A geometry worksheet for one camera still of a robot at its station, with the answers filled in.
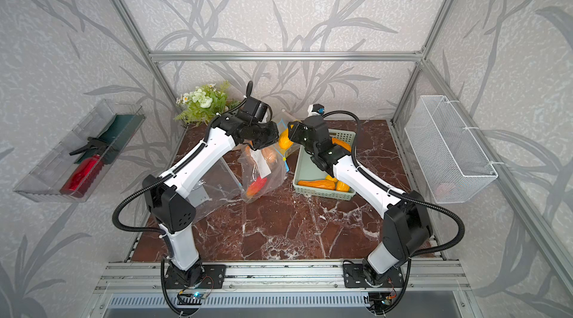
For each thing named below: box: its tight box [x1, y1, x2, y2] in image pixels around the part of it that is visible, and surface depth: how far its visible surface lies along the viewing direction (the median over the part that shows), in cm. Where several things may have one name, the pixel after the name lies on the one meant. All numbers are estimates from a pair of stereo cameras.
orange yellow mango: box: [279, 127, 294, 153], surface depth 79 cm
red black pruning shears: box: [60, 136, 121, 198], surface depth 62 cm
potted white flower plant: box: [173, 80, 242, 142], surface depth 91 cm
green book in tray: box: [74, 113, 146, 164], surface depth 72 cm
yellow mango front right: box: [335, 180, 350, 192], surface depth 93 cm
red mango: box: [246, 175, 268, 198], surface depth 88 cm
